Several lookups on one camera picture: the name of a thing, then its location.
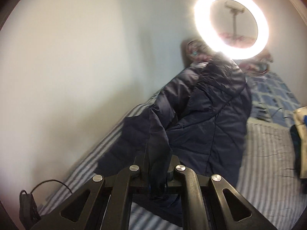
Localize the dark navy puffer jacket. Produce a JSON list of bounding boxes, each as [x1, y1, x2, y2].
[[95, 55, 252, 226]]

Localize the blue and cream clothes pile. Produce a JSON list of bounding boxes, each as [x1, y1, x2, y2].
[[290, 106, 306, 180]]

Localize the blue white striped sheet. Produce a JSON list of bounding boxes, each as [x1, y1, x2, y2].
[[38, 89, 307, 230]]

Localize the blue checked bed sheet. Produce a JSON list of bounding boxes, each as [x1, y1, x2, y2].
[[247, 71, 301, 128]]

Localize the floral folded quilt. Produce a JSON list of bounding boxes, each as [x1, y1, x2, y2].
[[186, 32, 273, 76]]

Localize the black phone holder clamp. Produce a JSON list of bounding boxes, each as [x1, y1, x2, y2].
[[224, 2, 245, 16]]

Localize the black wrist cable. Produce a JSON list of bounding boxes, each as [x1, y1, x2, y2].
[[19, 178, 72, 230]]

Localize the black ring light cable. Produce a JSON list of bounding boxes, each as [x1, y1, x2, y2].
[[258, 104, 296, 121]]

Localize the white ring light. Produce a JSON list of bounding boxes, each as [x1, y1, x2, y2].
[[194, 0, 269, 60]]

